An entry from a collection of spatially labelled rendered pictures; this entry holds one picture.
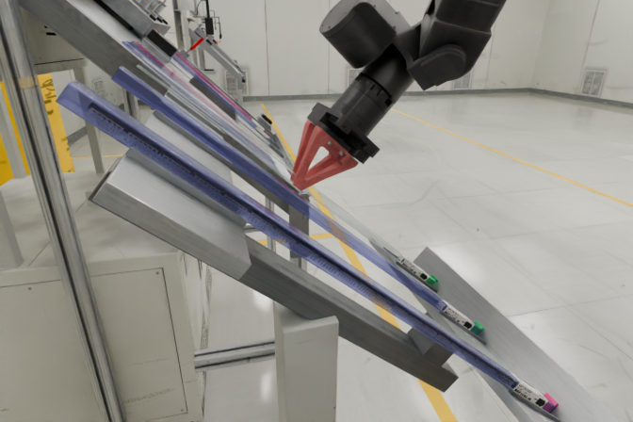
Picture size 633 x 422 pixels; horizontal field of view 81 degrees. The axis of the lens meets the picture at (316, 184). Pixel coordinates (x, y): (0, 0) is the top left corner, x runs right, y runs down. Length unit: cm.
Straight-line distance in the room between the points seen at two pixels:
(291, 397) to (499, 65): 922
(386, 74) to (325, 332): 29
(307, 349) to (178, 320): 68
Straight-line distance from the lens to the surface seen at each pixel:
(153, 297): 103
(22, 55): 85
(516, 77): 981
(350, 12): 42
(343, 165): 45
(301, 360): 43
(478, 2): 40
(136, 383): 121
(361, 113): 44
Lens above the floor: 108
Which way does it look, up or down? 21 degrees down
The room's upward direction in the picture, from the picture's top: straight up
